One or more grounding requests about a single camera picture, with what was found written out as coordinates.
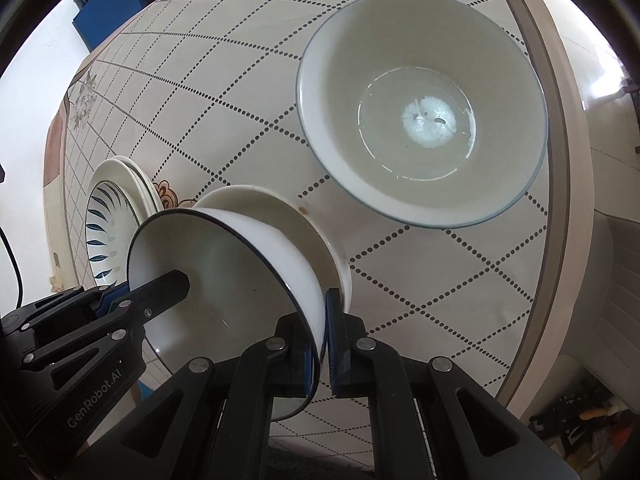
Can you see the brown beige striped cloth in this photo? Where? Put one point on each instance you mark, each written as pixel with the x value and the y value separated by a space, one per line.
pixel 54 146

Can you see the white plate pink flowers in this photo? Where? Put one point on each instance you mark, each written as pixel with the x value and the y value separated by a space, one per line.
pixel 134 183

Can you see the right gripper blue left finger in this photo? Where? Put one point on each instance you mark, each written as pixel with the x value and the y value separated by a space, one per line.
pixel 299 365

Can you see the white bowl dark rim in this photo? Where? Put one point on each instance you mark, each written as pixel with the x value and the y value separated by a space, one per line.
pixel 244 275

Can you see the blue leaf pattern plate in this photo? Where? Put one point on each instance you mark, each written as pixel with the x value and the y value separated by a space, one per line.
pixel 110 226

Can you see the checked floral tablecloth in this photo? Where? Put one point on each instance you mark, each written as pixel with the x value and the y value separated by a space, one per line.
pixel 200 94

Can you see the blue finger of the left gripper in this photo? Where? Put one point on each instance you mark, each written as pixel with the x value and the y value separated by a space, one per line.
pixel 111 298
pixel 152 299

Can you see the plain white bowl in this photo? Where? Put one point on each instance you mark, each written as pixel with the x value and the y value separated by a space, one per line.
pixel 309 235

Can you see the white bowl blue dots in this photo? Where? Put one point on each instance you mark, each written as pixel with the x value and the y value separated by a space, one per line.
pixel 425 111

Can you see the grey padded chair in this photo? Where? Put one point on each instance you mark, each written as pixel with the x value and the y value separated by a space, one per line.
pixel 606 315

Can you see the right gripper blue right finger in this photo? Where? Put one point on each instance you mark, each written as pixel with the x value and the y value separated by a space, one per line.
pixel 349 367

